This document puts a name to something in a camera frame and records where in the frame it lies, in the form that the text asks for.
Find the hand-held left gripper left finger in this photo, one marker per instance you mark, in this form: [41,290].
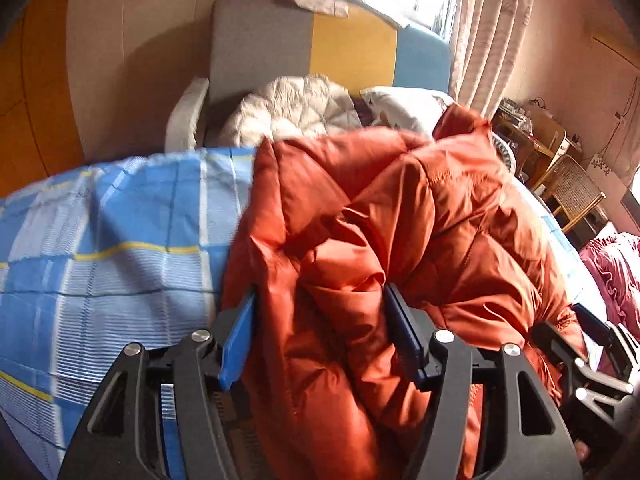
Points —
[237,345]

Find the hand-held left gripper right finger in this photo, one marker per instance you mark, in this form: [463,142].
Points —
[404,332]

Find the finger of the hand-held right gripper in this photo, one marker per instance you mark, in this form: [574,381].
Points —
[592,320]
[555,342]

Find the orange down jacket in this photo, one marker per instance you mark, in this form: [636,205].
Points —
[350,220]

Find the maroon ruffled cloth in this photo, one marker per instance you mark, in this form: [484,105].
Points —
[617,270]

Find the rattan wooden chair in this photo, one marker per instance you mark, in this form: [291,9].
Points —
[570,190]

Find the blue plaid bed sheet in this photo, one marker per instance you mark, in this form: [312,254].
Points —
[100,240]

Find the wooden desk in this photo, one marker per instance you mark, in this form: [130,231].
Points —
[545,135]

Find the white printed pillow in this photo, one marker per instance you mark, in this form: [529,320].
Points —
[400,107]

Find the grey yellow blue headboard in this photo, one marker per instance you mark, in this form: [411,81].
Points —
[350,50]

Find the beige curtain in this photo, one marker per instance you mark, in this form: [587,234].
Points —
[490,35]

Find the wooden wardrobe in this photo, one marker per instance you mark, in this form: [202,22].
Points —
[35,110]

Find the white bed rail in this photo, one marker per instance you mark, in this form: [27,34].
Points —
[182,110]

